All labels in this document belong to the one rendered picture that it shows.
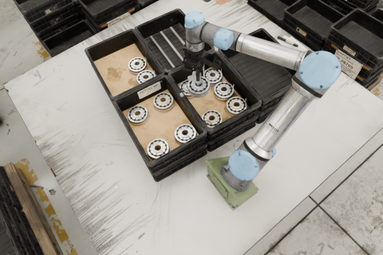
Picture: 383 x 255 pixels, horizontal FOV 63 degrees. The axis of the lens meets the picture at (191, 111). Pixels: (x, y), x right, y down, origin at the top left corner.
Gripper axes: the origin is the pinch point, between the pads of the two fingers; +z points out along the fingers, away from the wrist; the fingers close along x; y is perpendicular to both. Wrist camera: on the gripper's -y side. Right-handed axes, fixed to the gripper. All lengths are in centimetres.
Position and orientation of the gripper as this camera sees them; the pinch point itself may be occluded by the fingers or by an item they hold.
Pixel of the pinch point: (200, 80)
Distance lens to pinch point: 145.7
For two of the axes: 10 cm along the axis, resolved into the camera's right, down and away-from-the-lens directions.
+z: 0.4, 6.0, 8.0
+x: -2.8, 7.7, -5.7
